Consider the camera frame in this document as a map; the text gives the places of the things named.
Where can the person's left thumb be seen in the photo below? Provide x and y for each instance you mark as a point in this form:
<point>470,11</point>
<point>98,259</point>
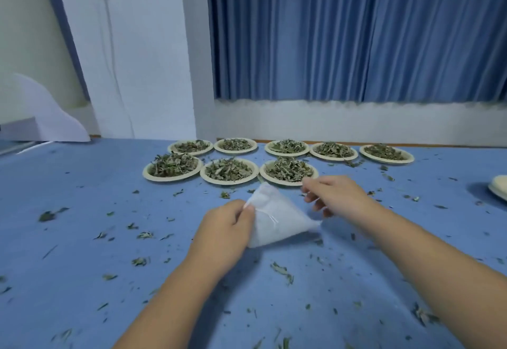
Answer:
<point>244,218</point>

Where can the person's left hand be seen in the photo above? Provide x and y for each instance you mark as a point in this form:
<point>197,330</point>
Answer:
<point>220,238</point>

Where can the group of beige paper plates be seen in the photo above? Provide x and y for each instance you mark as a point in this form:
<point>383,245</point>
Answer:
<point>170,179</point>

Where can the person's left forearm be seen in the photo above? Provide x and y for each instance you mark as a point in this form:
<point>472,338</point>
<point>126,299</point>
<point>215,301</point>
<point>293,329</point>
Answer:
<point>170,305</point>

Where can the heaps of dried green leaves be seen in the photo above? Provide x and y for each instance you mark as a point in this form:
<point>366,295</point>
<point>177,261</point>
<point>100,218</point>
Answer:
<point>227,169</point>

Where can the blue pleated curtain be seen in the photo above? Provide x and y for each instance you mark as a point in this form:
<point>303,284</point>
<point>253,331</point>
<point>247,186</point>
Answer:
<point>336,32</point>

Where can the scattered dried leaf bits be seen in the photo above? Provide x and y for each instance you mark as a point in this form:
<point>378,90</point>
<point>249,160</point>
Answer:
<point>46,215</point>

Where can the person's right thumb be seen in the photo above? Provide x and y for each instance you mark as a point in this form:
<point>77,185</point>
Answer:
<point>321,208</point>

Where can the person's right hand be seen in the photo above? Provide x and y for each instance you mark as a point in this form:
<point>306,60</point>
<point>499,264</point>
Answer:
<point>342,196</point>

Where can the blue table cloth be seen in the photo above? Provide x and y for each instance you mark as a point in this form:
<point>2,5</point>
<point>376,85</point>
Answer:
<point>99,186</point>

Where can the white mesh filter bag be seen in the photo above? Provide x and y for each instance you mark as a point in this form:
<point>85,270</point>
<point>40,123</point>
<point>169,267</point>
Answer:
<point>279,218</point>

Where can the stack of empty beige plates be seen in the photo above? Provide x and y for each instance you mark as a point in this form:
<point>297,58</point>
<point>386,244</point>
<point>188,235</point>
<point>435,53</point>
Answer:
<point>500,187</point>

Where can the person's right forearm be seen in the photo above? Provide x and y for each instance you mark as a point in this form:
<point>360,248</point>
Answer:
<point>435,277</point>

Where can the white paper sheet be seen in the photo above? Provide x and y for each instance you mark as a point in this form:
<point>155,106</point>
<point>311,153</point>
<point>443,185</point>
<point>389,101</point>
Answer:
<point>51,119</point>

